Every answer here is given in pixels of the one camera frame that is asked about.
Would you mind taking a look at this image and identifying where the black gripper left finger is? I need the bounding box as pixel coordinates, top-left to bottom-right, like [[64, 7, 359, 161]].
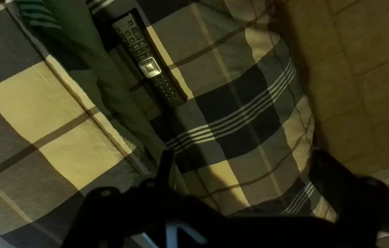
[[61, 150, 175, 248]]

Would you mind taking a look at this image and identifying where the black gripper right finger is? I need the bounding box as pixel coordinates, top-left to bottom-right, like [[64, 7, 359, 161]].
[[309, 149, 389, 248]]

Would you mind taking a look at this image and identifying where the black remote control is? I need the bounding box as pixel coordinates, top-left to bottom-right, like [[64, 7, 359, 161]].
[[112, 12, 186, 107]]

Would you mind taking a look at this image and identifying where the plaid right pillow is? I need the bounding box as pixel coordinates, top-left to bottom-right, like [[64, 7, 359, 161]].
[[89, 0, 338, 224]]

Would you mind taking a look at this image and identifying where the plaid comforter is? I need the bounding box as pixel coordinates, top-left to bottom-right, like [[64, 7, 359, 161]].
[[0, 0, 151, 248]]

